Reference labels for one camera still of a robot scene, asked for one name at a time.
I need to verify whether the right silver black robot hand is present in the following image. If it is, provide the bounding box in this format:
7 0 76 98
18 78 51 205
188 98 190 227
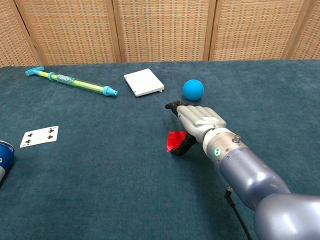
164 100 228 156

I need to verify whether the red shiny plastic object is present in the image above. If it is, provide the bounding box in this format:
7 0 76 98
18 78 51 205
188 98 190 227
166 130 187 153

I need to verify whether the blue ball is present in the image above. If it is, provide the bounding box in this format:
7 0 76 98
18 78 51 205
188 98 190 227
182 79 205 102

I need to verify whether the white flat plastic box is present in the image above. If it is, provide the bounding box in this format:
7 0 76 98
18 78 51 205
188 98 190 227
123 68 165 98

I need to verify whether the woven wooden folding screen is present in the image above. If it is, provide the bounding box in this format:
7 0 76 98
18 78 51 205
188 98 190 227
0 0 320 68

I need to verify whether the blue felt table cover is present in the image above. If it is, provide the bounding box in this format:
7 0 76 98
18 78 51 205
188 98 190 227
0 59 320 240

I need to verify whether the teal yellow toy water pump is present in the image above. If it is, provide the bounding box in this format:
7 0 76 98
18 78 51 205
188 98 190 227
24 66 119 99

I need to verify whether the four of clubs card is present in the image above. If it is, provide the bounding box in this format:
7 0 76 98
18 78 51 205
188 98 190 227
19 125 60 149

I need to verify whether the blue white drink can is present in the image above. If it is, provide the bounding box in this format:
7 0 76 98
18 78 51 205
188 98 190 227
0 140 15 187

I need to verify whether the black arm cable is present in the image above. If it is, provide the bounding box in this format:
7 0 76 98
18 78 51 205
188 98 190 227
224 188 253 240

